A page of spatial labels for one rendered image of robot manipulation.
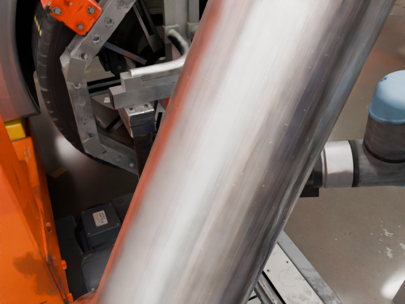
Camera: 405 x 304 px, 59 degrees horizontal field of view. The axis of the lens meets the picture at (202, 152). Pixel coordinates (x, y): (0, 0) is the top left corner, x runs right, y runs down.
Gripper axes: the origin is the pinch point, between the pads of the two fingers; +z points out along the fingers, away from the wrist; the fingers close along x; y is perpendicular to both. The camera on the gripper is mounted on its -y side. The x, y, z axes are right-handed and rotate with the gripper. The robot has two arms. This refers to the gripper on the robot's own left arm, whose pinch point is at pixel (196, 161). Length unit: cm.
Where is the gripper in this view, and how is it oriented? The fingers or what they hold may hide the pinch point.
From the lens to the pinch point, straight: 60.6
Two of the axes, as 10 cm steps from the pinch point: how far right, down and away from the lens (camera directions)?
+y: 1.6, 8.4, 5.1
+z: -9.8, 0.6, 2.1
